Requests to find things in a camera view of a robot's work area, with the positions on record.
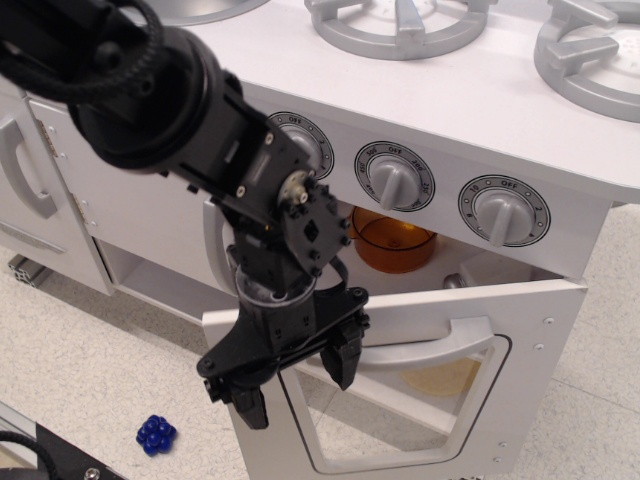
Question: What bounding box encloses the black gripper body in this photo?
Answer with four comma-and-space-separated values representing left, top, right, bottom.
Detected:
197, 286, 369, 403

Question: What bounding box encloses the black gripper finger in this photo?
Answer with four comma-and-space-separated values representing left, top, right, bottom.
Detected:
320, 327, 363, 391
231, 387, 269, 430

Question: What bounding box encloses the silver oven door handle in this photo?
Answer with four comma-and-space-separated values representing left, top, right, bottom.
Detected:
358, 316, 494, 372

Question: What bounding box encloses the white toy oven door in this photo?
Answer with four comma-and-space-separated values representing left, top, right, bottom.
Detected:
233, 279, 586, 479

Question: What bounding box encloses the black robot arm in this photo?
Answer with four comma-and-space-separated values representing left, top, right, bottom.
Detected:
1, 1, 369, 430

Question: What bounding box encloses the blue toy grape bunch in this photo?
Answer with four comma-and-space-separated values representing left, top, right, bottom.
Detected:
136, 414, 178, 457

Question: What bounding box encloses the yellow toy plate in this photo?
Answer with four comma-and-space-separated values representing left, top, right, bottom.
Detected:
399, 358, 481, 397

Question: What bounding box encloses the orange transparent toy cup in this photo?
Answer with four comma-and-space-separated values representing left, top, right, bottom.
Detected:
350, 207, 437, 274

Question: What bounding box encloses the white toy salt shaker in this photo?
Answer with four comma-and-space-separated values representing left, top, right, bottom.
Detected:
442, 249, 531, 291

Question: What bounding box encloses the middle grey stove knob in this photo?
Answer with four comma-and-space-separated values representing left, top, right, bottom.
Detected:
354, 141, 436, 212

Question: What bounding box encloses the grey stove knob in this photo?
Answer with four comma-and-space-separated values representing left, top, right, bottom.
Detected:
269, 111, 335, 180
354, 141, 436, 212
458, 175, 551, 248

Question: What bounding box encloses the white cabinet door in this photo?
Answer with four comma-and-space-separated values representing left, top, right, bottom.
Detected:
1, 79, 113, 294
27, 98, 274, 312

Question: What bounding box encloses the left grey stove knob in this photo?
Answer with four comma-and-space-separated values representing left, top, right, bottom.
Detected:
269, 111, 335, 180

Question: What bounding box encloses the right grey stove knob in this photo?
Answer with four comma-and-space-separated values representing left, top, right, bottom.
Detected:
458, 175, 551, 248

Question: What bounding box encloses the white toy kitchen unit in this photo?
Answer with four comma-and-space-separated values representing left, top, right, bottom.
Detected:
0, 0, 640, 480

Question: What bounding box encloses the white left cabinet door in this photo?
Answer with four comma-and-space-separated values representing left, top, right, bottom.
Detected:
1, 79, 113, 294

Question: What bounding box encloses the middle silver stove burner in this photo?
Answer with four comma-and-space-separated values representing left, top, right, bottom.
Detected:
305, 1, 495, 61

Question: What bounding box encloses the right silver stove burner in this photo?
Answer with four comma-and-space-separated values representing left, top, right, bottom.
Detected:
534, 1, 639, 123

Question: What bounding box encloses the silver cabinet door handle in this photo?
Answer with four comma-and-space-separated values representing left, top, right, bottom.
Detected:
203, 199, 237, 296

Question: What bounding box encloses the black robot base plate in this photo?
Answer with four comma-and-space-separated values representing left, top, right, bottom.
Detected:
35, 424, 124, 480

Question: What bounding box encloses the aluminium frame rail left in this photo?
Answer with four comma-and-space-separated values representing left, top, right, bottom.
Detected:
8, 255, 51, 288

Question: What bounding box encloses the black base cable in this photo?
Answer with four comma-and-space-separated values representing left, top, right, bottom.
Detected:
0, 429, 61, 480

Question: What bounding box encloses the silver left door handle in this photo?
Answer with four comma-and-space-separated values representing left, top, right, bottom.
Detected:
1, 118, 57, 220

